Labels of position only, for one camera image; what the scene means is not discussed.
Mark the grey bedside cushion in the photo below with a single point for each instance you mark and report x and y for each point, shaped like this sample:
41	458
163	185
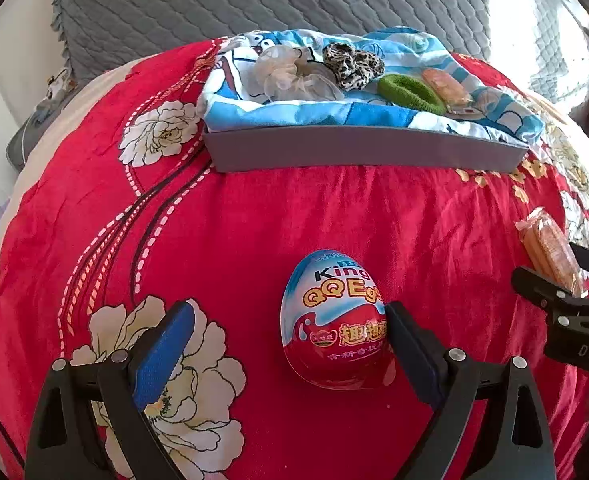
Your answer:
29	134

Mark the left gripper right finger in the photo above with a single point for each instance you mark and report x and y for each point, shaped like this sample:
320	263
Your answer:
514	440

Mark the snack cake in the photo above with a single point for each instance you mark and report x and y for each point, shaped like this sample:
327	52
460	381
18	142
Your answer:
550	251
451	92

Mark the red floral quilt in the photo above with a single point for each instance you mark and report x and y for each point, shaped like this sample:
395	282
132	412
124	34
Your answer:
249	259

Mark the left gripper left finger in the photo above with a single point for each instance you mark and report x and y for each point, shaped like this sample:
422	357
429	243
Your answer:
64	441

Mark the leopard print scrunchie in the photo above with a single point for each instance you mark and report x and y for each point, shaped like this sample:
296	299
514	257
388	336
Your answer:
353	69

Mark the grey flat box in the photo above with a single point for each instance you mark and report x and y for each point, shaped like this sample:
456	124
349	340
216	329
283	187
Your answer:
306	146

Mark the cream lace scrunchie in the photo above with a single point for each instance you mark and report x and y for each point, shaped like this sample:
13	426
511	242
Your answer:
292	74

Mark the blue striped cartoon cloth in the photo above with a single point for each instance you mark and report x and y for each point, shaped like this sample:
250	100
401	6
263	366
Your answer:
231	98

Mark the grey quilted headboard cover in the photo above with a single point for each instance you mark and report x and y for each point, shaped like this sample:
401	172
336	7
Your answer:
541	45

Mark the red blue toy egg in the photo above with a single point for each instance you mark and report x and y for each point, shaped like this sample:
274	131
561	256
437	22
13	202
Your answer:
332	323

